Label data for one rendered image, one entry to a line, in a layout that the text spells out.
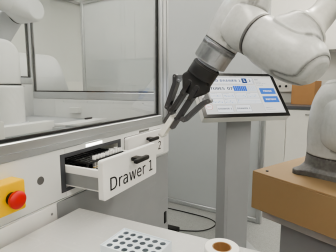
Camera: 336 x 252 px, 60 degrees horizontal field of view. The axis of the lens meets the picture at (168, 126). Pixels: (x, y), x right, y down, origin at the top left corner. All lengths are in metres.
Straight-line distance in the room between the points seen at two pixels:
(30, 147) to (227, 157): 1.18
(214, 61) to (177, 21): 2.05
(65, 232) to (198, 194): 2.06
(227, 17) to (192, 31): 1.96
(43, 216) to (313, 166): 0.76
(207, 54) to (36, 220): 0.61
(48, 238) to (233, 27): 0.65
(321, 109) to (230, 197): 1.04
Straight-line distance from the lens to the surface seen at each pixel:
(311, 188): 0.83
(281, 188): 0.87
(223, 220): 1.86
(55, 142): 0.87
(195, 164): 2.70
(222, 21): 0.72
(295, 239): 1.00
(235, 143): 1.74
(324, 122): 0.88
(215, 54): 0.73
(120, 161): 0.85
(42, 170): 0.85
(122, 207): 1.18
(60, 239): 0.79
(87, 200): 1.00
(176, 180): 2.85
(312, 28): 0.66
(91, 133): 0.96
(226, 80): 1.74
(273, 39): 0.64
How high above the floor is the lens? 1.12
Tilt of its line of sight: 8 degrees down
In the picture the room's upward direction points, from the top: straight up
